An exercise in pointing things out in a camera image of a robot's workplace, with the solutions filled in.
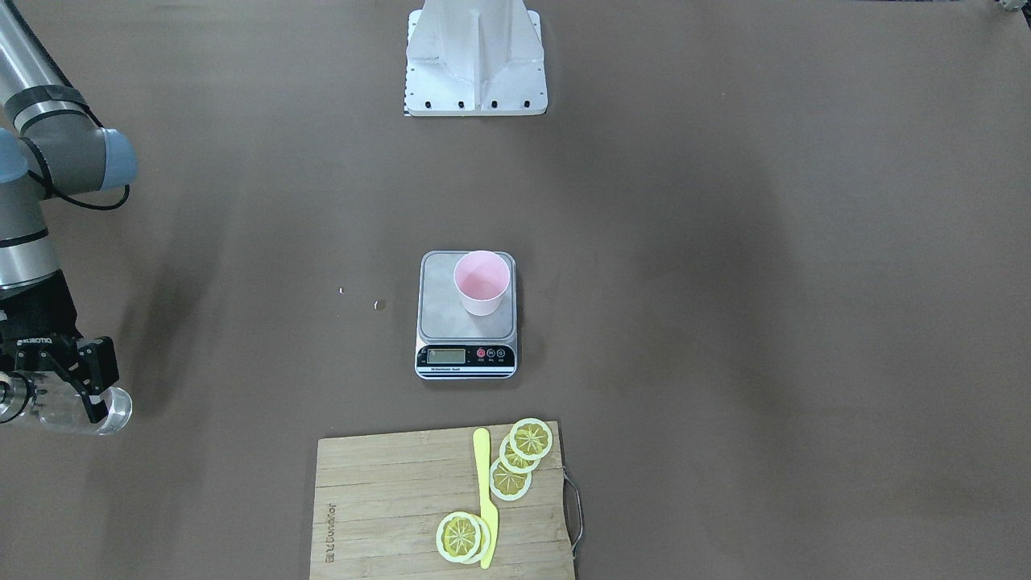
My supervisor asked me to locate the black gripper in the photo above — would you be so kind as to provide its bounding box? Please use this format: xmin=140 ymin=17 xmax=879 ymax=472
xmin=1 ymin=269 xmax=119 ymax=425

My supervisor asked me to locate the glass sauce bottle steel spout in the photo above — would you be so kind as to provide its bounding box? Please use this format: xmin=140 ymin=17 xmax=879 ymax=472
xmin=1 ymin=372 xmax=133 ymax=436

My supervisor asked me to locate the pink plastic cup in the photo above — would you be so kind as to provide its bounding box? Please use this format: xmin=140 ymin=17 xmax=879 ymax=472
xmin=453 ymin=251 xmax=511 ymax=317

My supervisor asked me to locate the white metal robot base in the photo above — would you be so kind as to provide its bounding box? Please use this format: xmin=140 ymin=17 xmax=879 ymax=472
xmin=403 ymin=1 xmax=548 ymax=117

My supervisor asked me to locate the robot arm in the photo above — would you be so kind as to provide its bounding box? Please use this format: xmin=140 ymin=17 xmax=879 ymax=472
xmin=1 ymin=1 xmax=139 ymax=436

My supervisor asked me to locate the digital kitchen scale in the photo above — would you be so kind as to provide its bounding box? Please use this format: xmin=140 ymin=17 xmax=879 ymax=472
xmin=415 ymin=251 xmax=519 ymax=379

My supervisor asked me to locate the bamboo cutting board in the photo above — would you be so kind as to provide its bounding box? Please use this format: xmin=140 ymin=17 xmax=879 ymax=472
xmin=309 ymin=421 xmax=583 ymax=579

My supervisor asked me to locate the yellow plastic knife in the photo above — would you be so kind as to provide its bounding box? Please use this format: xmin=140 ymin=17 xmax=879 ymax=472
xmin=472 ymin=427 xmax=499 ymax=570

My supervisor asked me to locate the lemon slice beside knife tip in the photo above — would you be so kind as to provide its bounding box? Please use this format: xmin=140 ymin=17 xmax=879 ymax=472
xmin=435 ymin=511 xmax=480 ymax=564

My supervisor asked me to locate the hidden lemon slice under knife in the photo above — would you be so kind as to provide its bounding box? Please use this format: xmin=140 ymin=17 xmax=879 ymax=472
xmin=463 ymin=515 xmax=492 ymax=565

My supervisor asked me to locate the middle stacked lemon slice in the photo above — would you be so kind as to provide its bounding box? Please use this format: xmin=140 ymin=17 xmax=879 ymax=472
xmin=499 ymin=435 xmax=540 ymax=474

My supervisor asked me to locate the stacked lemon slice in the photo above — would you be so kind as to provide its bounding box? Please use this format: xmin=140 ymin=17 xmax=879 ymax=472
xmin=487 ymin=459 xmax=532 ymax=502
xmin=499 ymin=435 xmax=540 ymax=474

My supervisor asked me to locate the lemon slice near board corner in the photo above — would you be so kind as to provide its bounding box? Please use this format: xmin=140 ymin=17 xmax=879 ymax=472
xmin=508 ymin=417 xmax=555 ymax=462

